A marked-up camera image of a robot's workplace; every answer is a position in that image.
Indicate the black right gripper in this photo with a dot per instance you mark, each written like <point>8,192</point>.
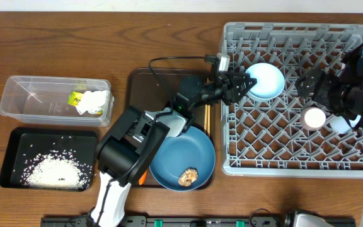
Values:
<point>328,81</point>

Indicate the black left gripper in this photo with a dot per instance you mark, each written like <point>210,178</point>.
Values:
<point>230,88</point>

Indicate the pink plastic cup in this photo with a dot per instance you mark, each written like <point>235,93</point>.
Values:
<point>312,118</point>

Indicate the light blue small bowl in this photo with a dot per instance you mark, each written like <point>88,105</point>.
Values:
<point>270,82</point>

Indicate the light blue plastic cup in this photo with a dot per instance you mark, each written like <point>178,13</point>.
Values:
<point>339,124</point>

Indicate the white tissue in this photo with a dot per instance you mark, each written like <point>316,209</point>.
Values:
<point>91,101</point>

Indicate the yellow green foil wrapper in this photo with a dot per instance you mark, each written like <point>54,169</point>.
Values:
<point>74,98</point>

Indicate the white rice pile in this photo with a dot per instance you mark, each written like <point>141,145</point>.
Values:
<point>56,170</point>

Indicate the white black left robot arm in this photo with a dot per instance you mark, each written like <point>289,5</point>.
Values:
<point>128,148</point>

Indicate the grey dishwasher rack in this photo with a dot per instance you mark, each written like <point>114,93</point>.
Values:
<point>266,138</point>

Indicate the wooden chopstick right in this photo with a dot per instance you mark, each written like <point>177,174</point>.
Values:
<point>208,120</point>

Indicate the wooden chopstick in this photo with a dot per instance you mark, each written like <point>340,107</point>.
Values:
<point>205,119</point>
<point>208,120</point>

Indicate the wooden chopstick left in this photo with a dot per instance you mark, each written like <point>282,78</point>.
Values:
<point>205,119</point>

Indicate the dark blue plate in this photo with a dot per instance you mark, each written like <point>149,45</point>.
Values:
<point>190,150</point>

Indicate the dark brown serving tray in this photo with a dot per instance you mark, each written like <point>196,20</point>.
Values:
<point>144,93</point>

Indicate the brown mushroom piece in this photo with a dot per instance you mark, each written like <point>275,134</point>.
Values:
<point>188,177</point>

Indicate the orange carrot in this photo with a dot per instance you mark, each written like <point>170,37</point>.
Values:
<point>142,178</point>

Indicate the clear plastic bin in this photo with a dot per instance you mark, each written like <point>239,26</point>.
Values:
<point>58,101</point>

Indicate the black plastic tray bin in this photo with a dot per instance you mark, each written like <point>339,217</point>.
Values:
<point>25,143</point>

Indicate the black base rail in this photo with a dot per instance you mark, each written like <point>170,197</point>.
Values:
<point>295,217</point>

